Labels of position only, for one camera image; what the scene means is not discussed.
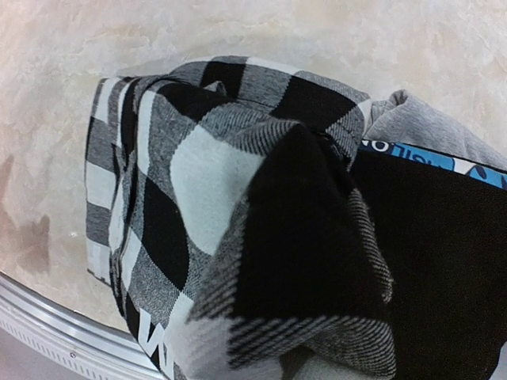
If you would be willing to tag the folded grey garment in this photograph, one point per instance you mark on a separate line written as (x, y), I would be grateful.
(404, 118)

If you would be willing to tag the folded black garment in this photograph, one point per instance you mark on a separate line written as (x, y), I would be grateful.
(441, 227)

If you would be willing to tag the black white plaid shirt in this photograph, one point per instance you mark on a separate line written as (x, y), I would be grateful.
(238, 245)

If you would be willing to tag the aluminium front rail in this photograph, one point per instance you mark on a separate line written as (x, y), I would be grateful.
(76, 342)

